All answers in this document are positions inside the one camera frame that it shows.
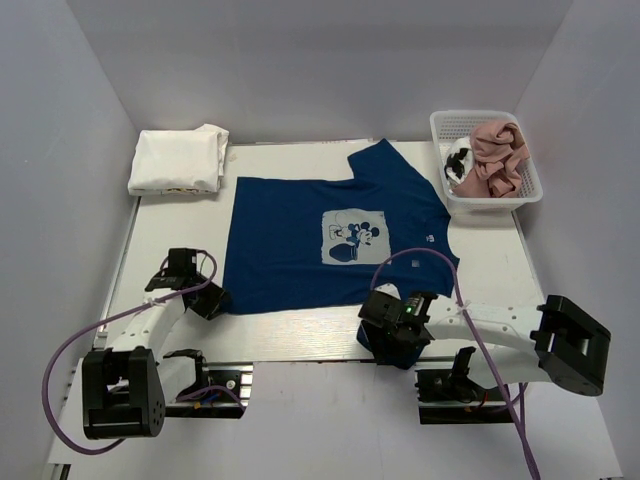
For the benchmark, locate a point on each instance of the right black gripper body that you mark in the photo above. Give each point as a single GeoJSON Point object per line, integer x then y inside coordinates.
{"type": "Point", "coordinates": [395, 343]}

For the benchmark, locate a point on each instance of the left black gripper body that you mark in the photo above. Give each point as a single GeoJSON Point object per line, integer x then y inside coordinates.
{"type": "Point", "coordinates": [198, 279]}

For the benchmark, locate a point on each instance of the blue t shirt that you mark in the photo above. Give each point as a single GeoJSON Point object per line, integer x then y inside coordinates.
{"type": "Point", "coordinates": [302, 244]}

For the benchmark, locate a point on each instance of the white t shirt stack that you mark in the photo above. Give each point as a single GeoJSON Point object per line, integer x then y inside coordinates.
{"type": "Point", "coordinates": [179, 162]}

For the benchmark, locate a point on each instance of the white black printed t shirt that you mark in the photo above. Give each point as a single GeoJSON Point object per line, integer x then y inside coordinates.
{"type": "Point", "coordinates": [459, 164]}

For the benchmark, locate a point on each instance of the pink t shirt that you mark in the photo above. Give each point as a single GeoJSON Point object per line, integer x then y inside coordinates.
{"type": "Point", "coordinates": [499, 149]}

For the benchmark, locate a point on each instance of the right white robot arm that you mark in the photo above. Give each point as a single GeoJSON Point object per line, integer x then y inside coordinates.
{"type": "Point", "coordinates": [556, 342]}

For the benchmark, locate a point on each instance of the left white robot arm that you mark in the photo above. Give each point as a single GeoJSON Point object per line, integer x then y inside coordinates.
{"type": "Point", "coordinates": [127, 386]}

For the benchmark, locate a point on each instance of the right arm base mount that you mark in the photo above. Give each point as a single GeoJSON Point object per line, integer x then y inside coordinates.
{"type": "Point", "coordinates": [447, 396]}

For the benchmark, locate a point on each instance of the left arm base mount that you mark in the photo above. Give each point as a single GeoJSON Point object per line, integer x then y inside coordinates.
{"type": "Point", "coordinates": [224, 394]}

